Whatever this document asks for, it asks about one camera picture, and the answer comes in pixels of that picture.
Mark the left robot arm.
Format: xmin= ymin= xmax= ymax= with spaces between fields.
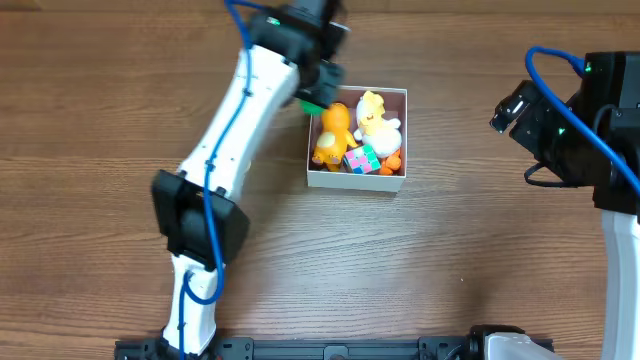
xmin=114 ymin=0 xmax=348 ymax=359

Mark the colourful puzzle cube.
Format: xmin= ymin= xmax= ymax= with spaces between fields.
xmin=343 ymin=144 xmax=381 ymax=175

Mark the orange dinosaur toy figure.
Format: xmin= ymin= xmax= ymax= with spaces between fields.
xmin=311 ymin=102 xmax=358 ymax=172

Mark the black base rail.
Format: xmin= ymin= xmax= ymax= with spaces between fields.
xmin=114 ymin=336 xmax=485 ymax=360

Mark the white yellow duck plush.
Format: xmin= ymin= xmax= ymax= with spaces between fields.
xmin=353 ymin=91 xmax=403 ymax=176

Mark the white square cardboard box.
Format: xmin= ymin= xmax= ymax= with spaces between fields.
xmin=306 ymin=86 xmax=408 ymax=192

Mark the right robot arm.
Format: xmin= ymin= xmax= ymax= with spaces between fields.
xmin=490 ymin=46 xmax=639 ymax=359

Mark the green round toy disc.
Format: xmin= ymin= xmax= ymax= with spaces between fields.
xmin=299 ymin=100 xmax=325 ymax=116

